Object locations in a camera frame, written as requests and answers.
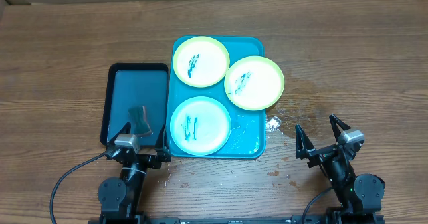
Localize yellow-green plate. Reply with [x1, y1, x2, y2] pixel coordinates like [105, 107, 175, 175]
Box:
[224, 56, 286, 111]
[172, 36, 231, 88]

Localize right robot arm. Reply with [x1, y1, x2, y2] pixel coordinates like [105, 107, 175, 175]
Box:
[292, 114, 385, 224]

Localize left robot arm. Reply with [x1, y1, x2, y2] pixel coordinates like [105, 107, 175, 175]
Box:
[98, 122, 171, 223]

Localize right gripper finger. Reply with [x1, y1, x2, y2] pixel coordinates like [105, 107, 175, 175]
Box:
[295, 124, 315, 154]
[329, 114, 351, 140]

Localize teal plastic tray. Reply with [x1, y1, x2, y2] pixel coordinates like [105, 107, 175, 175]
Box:
[165, 35, 266, 159]

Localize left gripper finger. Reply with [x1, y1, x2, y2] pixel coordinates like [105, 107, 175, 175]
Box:
[107, 122, 131, 146]
[154, 125, 167, 156]

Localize light blue plate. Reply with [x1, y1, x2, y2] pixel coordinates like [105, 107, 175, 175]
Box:
[169, 96, 232, 156]

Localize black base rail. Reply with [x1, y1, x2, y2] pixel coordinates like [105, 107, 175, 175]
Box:
[87, 213, 385, 224]

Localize black plastic tray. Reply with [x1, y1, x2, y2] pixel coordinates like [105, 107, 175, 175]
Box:
[100, 63, 169, 146]

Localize orange green scrub sponge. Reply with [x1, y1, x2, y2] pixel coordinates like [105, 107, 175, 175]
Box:
[128, 106, 152, 136]

